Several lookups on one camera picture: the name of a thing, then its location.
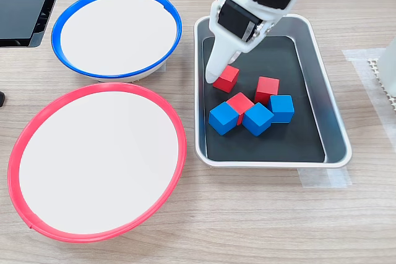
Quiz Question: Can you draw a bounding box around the red cube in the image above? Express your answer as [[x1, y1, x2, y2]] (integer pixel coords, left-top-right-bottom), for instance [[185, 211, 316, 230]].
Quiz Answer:
[[225, 92, 255, 126], [254, 75, 280, 106], [212, 65, 240, 94]]

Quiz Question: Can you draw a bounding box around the blue cube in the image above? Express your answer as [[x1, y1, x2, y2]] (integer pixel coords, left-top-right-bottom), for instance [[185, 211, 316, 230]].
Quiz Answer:
[[267, 94, 295, 124], [208, 101, 241, 137], [241, 102, 275, 137]]

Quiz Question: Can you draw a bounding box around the black tray mat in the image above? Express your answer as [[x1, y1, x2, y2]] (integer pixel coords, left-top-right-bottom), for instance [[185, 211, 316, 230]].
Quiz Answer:
[[202, 35, 326, 163]]

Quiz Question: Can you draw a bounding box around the steel tray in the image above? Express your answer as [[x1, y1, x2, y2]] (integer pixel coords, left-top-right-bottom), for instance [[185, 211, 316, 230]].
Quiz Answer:
[[194, 14, 353, 169]]

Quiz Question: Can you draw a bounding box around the white plate blue rim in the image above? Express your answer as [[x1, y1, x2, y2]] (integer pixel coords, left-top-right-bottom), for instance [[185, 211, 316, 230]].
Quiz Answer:
[[51, 0, 183, 83]]

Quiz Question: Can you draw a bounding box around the clear tape strip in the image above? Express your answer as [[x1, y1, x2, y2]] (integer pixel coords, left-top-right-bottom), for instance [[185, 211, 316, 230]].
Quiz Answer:
[[297, 167, 353, 188]]

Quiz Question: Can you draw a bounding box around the white plate red rim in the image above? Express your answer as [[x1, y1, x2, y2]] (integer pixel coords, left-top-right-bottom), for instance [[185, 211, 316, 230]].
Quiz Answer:
[[6, 82, 187, 244]]

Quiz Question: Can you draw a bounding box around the black laptop computer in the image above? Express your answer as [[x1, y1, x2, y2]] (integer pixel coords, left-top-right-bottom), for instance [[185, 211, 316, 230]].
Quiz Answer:
[[0, 0, 67, 48]]

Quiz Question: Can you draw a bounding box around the pale perforated base plate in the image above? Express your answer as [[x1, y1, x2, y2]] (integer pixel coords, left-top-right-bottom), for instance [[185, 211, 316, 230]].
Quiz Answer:
[[367, 57, 396, 113]]

